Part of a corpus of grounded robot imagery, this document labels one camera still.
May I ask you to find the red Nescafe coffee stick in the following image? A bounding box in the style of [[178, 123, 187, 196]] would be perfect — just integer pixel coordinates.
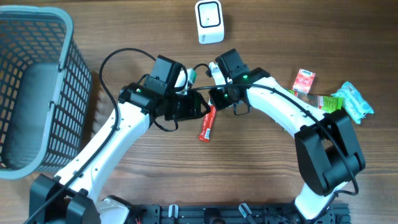
[[199, 101, 216, 142]]

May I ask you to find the orange Kleenex tissue pack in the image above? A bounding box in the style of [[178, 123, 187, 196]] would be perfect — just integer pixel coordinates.
[[292, 68, 316, 94]]

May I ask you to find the green snack bag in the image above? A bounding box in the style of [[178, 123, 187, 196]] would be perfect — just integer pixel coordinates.
[[289, 90, 343, 113]]

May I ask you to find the teal tissue pack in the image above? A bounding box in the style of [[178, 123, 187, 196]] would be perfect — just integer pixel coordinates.
[[332, 82, 374, 124]]

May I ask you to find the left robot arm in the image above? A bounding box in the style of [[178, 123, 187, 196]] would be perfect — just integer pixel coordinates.
[[26, 55, 210, 223]]

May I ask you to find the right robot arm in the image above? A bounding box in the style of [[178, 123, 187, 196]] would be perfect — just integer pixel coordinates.
[[208, 49, 366, 223]]

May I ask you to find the white barcode scanner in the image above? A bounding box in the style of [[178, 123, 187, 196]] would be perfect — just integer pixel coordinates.
[[195, 0, 224, 45]]

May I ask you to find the grey plastic mesh basket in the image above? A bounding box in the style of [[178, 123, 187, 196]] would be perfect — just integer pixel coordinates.
[[1, 6, 93, 180]]

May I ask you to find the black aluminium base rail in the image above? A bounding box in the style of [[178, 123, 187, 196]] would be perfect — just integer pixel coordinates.
[[124, 203, 352, 224]]

